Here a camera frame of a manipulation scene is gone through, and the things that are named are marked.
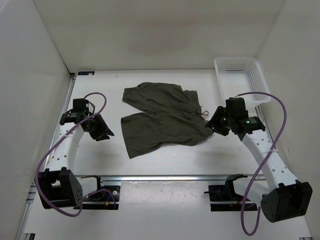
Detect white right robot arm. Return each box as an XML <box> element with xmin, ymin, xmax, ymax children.
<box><xmin>206</xmin><ymin>97</ymin><xmax>313</xmax><ymax>223</ymax></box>

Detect white plastic mesh basket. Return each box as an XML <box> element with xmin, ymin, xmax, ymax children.
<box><xmin>214</xmin><ymin>56</ymin><xmax>271</xmax><ymax>108</ymax></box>

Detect aluminium left side rail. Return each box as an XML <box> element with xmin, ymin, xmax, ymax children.
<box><xmin>14</xmin><ymin>72</ymin><xmax>78</xmax><ymax>240</ymax></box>

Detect olive green shorts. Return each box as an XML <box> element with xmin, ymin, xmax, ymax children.
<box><xmin>120</xmin><ymin>82</ymin><xmax>213</xmax><ymax>159</ymax></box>

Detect aluminium front rail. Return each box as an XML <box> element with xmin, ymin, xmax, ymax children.
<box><xmin>74</xmin><ymin>174</ymin><xmax>283</xmax><ymax>183</ymax></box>

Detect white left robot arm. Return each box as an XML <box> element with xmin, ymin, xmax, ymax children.
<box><xmin>35</xmin><ymin>98</ymin><xmax>114</xmax><ymax>211</ymax></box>

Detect blue label sticker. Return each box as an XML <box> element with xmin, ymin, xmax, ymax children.
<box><xmin>77</xmin><ymin>71</ymin><xmax>95</xmax><ymax>76</ymax></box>

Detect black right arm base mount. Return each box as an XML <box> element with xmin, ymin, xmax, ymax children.
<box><xmin>203</xmin><ymin>174</ymin><xmax>248</xmax><ymax>212</ymax></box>

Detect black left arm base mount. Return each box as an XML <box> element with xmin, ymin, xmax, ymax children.
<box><xmin>77</xmin><ymin>175</ymin><xmax>121</xmax><ymax>211</ymax></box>

